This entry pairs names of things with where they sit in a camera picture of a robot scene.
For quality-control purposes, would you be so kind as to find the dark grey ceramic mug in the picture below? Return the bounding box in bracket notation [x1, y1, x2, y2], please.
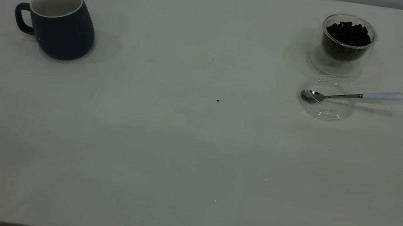
[8, 0, 101, 65]

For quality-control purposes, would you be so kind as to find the metal spoon light blue handle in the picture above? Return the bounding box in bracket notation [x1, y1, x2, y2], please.
[299, 77, 403, 117]

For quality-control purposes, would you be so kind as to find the clear double-walled glass cup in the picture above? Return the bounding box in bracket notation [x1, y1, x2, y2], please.
[305, 9, 381, 82]

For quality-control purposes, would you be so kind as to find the pile of coffee beans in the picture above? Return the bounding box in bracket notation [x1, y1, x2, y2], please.
[319, 18, 375, 66]

